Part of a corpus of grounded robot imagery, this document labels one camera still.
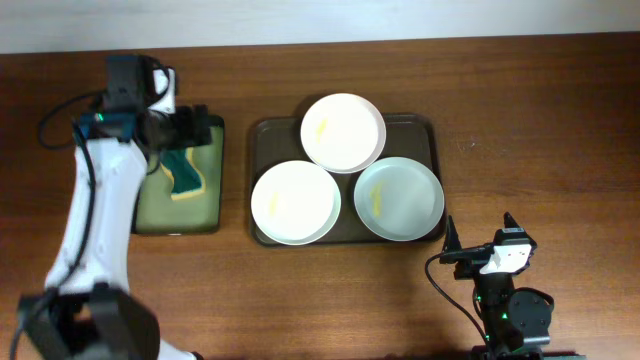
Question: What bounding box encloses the cream white plate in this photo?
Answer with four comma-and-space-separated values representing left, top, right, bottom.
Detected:
250, 160, 342, 246

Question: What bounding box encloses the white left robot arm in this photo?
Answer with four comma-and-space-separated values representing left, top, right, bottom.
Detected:
16, 113, 200, 359

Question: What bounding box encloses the light blue plate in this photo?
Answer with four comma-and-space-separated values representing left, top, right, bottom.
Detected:
353, 157, 445, 242

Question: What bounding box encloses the black tray with green water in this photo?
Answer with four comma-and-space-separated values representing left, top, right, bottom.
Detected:
132, 114, 225, 235

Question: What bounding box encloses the dark brown serving tray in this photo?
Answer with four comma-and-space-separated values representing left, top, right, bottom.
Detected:
249, 113, 441, 245

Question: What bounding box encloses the pink plate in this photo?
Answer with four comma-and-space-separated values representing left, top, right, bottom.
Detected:
300, 93, 387, 174

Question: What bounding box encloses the green yellow sponge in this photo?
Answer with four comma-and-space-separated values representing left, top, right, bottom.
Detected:
160, 147, 206, 201

